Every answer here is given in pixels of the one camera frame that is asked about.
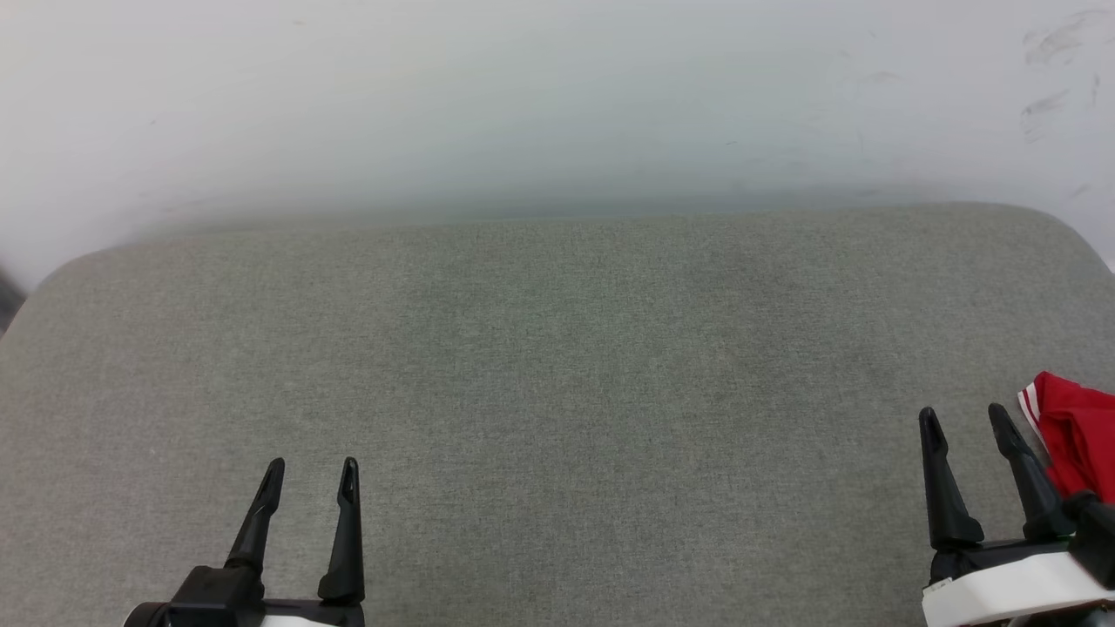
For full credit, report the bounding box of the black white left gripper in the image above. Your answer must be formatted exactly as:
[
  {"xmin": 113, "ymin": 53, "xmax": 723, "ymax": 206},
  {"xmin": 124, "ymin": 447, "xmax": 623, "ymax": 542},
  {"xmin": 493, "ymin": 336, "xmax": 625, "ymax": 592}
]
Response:
[{"xmin": 122, "ymin": 457, "xmax": 368, "ymax": 627}]

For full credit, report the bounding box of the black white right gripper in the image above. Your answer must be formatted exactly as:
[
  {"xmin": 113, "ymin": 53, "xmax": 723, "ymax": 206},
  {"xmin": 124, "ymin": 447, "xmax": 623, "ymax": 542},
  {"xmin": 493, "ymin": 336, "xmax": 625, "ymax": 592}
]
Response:
[{"xmin": 918, "ymin": 402, "xmax": 1115, "ymax": 627}]

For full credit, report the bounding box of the red garment with white stripes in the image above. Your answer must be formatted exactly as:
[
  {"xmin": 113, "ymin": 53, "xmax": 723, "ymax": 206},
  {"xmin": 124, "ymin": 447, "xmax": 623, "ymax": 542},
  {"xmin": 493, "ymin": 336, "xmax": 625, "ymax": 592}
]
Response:
[{"xmin": 1017, "ymin": 371, "xmax": 1115, "ymax": 507}]

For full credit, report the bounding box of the grey fabric sofa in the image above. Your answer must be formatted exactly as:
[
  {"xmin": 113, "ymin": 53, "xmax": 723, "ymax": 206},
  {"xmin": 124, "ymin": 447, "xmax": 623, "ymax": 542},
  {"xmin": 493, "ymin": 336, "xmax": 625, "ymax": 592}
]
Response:
[{"xmin": 0, "ymin": 202, "xmax": 1115, "ymax": 627}]

